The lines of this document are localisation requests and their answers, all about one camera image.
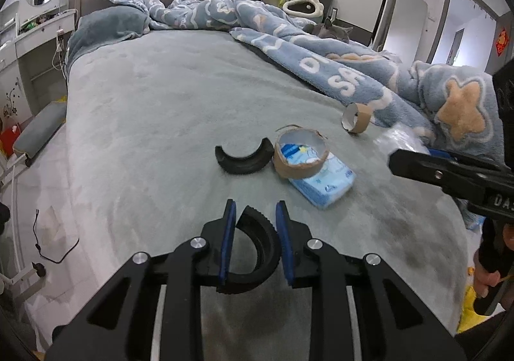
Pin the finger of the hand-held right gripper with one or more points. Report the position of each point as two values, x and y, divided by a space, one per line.
443 154
433 174

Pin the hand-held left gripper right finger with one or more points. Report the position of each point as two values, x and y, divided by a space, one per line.
283 244

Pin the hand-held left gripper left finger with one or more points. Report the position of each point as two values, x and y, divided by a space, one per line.
227 240

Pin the clear plastic bag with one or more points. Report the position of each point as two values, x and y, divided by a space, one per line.
405 140

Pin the blue tissue packet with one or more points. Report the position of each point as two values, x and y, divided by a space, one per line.
325 184

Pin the wide cardboard tape core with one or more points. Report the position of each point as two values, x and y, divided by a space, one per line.
299 166

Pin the narrow cardboard tape core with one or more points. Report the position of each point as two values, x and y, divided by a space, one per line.
355 118

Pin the person's right hand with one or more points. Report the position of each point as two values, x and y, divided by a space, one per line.
482 284

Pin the yellow plastic bag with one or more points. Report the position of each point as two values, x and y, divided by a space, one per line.
60 100
472 304

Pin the blue printed fleece blanket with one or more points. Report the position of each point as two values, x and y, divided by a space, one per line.
361 71

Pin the red door decoration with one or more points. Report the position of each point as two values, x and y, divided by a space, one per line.
502 43

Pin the white room door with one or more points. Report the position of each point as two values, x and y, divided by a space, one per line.
405 23

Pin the person's dark fleece clothing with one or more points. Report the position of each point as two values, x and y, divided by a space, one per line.
494 339

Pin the grey upholstered bed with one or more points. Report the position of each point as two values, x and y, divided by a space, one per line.
160 104

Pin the grey cat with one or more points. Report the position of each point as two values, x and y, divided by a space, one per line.
331 29

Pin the cream cat bed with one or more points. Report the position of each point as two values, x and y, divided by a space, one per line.
301 7

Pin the white clothes rack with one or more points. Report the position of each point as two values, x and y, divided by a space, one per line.
12 224

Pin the grey floor cushion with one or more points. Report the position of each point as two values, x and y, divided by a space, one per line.
40 132

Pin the red box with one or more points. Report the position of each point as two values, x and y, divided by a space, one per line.
9 140

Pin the grey-blue pillow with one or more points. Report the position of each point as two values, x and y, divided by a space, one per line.
108 29

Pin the white power strip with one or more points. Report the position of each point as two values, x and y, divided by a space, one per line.
60 39

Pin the white dressing table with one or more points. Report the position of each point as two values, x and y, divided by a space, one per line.
28 51

